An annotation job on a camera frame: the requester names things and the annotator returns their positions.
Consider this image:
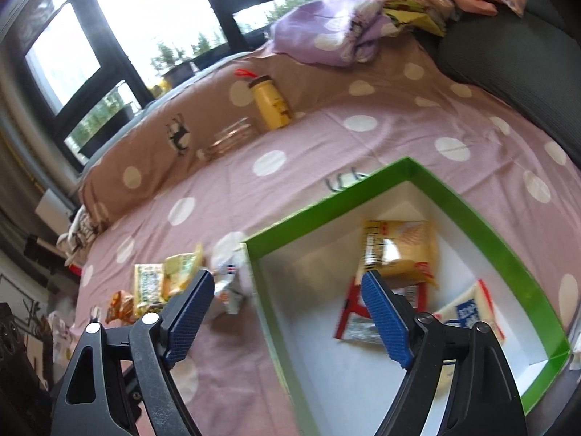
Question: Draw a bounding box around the white Diovo snack bag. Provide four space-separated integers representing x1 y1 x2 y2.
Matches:
204 245 245 322

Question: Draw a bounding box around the black framed window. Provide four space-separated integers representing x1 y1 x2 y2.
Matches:
1 0 312 169

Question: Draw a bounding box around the white blue cracker bag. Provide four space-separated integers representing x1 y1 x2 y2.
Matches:
434 279 505 343

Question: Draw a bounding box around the grey sofa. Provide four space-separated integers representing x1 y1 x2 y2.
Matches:
424 0 580 164

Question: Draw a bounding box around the red orange snack bag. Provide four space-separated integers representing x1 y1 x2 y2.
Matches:
334 279 427 346

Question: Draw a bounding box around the yellow bottle red strap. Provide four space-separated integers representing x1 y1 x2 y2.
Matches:
233 68 294 132

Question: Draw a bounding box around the clear plastic water bottle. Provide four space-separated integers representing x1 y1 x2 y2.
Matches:
196 117 259 162

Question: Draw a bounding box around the brown polka dot bolster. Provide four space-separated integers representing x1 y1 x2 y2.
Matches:
79 36 439 231

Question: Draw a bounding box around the white black crumpled cloth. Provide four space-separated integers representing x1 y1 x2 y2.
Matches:
56 206 106 267

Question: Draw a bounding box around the pink polka dot sheet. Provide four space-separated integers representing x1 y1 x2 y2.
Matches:
75 74 580 435

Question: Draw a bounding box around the orange mushroom snack bag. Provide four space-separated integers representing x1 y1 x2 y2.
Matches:
105 290 135 325

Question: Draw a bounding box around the yellow green corn snack bag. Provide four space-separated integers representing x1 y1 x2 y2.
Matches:
162 243 204 300

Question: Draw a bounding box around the black planter box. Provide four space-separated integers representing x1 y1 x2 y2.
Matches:
79 104 134 158

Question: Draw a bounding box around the yellow rice cracker bag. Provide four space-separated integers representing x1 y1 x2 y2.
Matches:
355 219 439 288

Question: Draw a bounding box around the purple folded cloth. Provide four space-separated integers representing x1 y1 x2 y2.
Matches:
271 0 400 67

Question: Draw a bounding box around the yellow patterned cloth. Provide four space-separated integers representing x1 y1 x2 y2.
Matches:
383 6 446 37

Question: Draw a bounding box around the green cardboard box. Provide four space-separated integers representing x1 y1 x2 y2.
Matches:
245 158 569 435

